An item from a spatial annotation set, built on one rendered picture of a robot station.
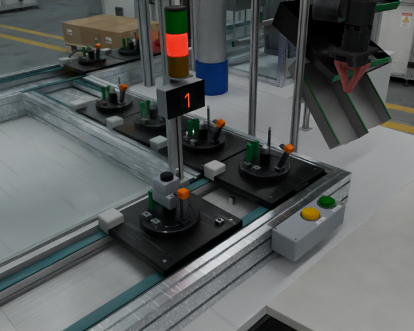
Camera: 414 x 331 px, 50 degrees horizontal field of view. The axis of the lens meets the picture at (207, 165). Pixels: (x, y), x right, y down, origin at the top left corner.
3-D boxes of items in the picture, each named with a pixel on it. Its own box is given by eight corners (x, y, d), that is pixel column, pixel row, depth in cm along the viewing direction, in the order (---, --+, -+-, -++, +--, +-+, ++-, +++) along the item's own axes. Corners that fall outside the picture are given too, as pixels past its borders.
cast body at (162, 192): (184, 202, 101) (183, 175, 98) (169, 210, 98) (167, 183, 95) (161, 189, 106) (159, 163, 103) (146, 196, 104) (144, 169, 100)
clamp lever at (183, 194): (190, 219, 100) (189, 190, 96) (184, 222, 98) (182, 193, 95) (180, 212, 102) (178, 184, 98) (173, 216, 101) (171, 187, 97)
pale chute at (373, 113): (382, 124, 147) (392, 118, 143) (355, 134, 140) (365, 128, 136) (342, 51, 152) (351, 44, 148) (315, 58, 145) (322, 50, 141)
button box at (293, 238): (343, 223, 114) (346, 203, 111) (294, 263, 101) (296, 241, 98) (319, 212, 118) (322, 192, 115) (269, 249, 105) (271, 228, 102)
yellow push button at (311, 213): (321, 218, 107) (322, 211, 106) (312, 225, 105) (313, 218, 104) (307, 211, 110) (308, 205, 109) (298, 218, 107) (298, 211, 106)
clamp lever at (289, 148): (284, 167, 120) (295, 147, 115) (280, 170, 119) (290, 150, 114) (275, 159, 122) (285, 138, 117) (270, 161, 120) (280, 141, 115)
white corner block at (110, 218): (125, 228, 106) (123, 213, 104) (109, 236, 103) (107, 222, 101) (114, 220, 108) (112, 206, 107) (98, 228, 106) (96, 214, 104)
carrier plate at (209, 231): (242, 226, 105) (242, 219, 104) (163, 278, 90) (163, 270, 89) (175, 189, 120) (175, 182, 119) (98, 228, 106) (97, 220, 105)
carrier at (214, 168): (324, 175, 125) (329, 134, 119) (271, 210, 111) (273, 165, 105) (257, 149, 141) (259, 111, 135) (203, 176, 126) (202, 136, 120)
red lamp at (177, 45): (192, 53, 105) (192, 32, 102) (176, 58, 102) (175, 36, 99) (178, 50, 108) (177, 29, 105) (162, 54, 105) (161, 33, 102)
